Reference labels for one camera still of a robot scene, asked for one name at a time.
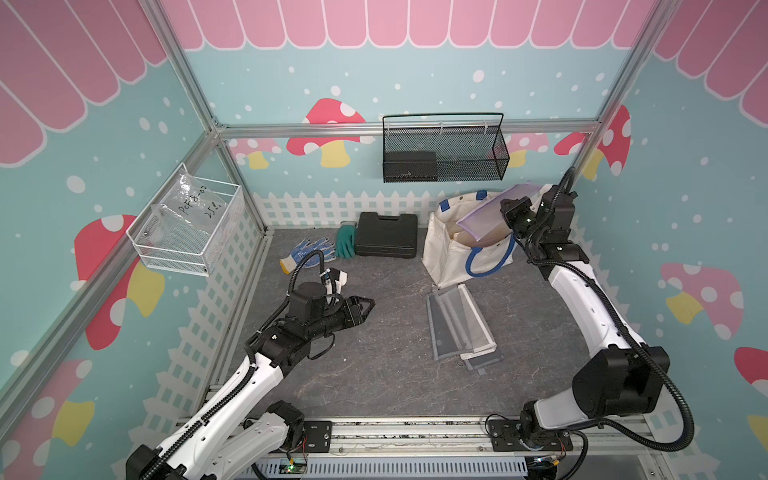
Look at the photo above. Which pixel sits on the black plastic tool case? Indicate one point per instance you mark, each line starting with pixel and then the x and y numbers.
pixel 386 236

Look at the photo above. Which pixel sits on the black box in basket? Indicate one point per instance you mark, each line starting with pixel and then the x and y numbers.
pixel 409 166

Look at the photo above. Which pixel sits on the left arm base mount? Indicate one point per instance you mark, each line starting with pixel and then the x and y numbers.
pixel 310 437

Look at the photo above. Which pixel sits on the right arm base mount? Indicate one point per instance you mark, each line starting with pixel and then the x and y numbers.
pixel 508 435

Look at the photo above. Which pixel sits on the white grey mesh pouch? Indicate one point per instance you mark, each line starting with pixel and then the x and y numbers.
pixel 466 323

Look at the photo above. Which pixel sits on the white wire wall basket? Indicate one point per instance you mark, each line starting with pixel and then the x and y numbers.
pixel 199 264

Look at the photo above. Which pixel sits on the black wire mesh basket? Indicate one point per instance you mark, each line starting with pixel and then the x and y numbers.
pixel 468 146

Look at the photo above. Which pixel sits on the cream canvas tote bag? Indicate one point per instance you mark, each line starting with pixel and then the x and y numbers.
pixel 452 255

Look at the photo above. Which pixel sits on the dark grey mesh pouch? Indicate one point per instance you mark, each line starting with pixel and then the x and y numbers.
pixel 448 335

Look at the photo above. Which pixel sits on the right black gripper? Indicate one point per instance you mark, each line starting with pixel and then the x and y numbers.
pixel 514 207

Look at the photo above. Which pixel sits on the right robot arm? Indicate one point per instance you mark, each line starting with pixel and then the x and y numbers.
pixel 624 376

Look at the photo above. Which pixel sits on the purple pouch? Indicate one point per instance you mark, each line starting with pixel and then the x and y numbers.
pixel 487 215

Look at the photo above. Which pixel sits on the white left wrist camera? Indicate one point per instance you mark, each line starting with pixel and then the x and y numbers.
pixel 333 279

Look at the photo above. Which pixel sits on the grey pouch under white pouch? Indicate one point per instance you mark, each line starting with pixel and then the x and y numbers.
pixel 479 364

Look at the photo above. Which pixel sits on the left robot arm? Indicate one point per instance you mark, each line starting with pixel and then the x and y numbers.
pixel 213 444

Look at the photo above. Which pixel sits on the green rubber glove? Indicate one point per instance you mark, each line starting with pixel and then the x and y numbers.
pixel 345 240

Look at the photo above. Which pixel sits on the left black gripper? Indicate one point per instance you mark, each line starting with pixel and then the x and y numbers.
pixel 352 307

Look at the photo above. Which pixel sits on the blue white work glove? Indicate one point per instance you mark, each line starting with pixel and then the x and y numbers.
pixel 303 249

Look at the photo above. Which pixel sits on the clear plastic labelled bag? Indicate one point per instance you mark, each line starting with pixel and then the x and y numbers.
pixel 186 216

